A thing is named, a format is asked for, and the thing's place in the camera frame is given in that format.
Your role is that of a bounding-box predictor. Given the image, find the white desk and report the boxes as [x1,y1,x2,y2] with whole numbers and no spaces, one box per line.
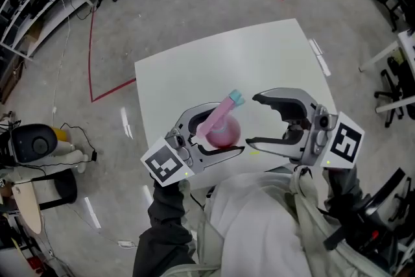
[358,28,415,73]

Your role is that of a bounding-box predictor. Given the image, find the black cable with adapter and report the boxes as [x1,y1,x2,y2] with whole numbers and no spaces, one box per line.
[60,121,99,163]

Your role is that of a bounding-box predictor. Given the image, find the person's light hooded garment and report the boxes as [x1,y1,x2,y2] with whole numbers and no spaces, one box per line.
[181,167,393,277]

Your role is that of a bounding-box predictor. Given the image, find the white shelf unit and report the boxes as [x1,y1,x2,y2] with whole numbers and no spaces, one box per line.
[0,0,95,62]

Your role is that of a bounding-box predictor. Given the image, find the black round stool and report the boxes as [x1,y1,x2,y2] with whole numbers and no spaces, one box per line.
[31,167,78,211]

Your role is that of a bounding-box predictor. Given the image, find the light wooden board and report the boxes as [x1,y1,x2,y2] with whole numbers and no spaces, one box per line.
[10,175,43,235]

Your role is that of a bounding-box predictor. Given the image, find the person's left forearm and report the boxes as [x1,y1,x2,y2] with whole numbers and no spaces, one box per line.
[132,175,197,277]

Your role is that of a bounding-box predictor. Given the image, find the pink spray head teal nozzle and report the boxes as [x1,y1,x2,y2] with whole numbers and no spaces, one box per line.
[195,89,246,139]

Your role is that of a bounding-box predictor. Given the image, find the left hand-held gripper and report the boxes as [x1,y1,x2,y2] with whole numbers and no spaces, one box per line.
[141,102,246,187]

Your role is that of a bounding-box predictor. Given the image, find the pink spray bottle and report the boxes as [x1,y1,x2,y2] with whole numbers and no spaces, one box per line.
[206,114,243,149]

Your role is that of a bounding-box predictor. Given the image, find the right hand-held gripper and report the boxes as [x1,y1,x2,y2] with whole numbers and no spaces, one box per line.
[245,87,366,170]

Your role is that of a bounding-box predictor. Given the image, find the white and black robot head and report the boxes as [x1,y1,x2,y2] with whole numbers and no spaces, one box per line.
[8,123,60,163]

